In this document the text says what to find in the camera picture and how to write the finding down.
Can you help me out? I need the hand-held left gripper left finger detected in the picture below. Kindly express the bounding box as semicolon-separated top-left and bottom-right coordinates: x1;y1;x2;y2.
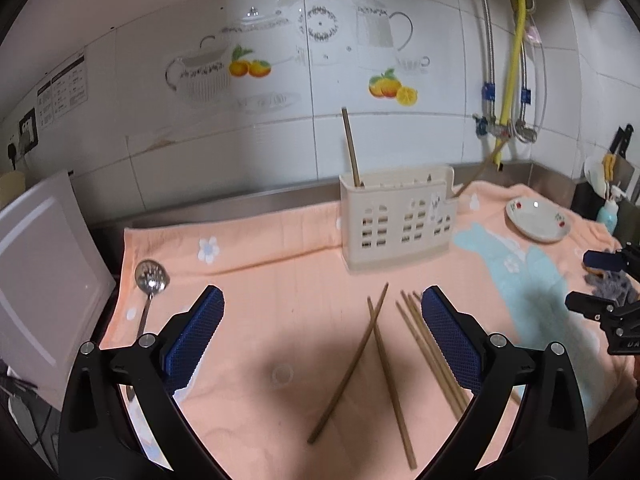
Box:
58;284;226;480

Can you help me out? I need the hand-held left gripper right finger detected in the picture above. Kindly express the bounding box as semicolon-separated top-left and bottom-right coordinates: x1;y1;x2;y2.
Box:
420;285;591;480

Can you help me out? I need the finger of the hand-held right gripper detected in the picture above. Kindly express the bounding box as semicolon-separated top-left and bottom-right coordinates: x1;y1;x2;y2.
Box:
582;242;640;276
565;291;640;321

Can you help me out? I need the cream plastic utensil holder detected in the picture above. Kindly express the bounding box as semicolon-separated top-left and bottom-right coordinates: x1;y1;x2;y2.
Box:
339;165;463;275

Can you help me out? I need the grey blue cloth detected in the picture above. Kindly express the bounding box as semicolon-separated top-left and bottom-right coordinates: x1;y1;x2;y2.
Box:
585;267;640;306

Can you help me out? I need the light blue bottle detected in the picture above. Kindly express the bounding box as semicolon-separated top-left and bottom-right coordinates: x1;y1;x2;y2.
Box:
596;187;626;233

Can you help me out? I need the dark knife block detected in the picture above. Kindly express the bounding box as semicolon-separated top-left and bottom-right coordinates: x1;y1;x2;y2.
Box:
570;152;640;236

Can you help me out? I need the steel slotted spoon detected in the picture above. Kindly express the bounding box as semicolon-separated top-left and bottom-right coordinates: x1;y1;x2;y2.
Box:
124;259;170;403

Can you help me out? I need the white floral plate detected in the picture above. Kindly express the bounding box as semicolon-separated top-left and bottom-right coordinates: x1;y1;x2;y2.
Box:
505;197;572;244

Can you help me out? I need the peach printed towel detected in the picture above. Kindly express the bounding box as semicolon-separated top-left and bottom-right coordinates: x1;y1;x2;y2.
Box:
100;180;640;480

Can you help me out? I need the metal water valve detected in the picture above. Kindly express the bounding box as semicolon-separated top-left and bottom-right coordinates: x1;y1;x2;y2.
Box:
472;112;511;138
512;120;540;145

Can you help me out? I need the white plastic cutting board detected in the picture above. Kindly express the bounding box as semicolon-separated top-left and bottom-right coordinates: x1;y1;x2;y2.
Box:
0;170;117;401

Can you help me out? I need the clear plastic tube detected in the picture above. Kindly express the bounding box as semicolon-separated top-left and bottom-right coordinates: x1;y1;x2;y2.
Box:
525;0;548;136

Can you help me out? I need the black handled knife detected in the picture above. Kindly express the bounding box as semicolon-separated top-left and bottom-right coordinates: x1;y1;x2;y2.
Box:
610;124;635;156

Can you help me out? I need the braided metal hose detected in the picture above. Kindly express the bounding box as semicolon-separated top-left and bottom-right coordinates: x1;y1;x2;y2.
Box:
517;35;531;131
470;0;498;126

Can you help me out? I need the yellow gas hose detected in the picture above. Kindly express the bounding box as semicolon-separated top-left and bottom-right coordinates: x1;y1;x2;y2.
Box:
492;0;533;171

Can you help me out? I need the black wall outlet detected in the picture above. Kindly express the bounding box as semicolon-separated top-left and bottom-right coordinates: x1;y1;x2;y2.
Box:
19;107;41;151

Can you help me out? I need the wall notice sticker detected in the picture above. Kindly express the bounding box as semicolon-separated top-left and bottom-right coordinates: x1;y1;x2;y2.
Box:
36;52;88;128

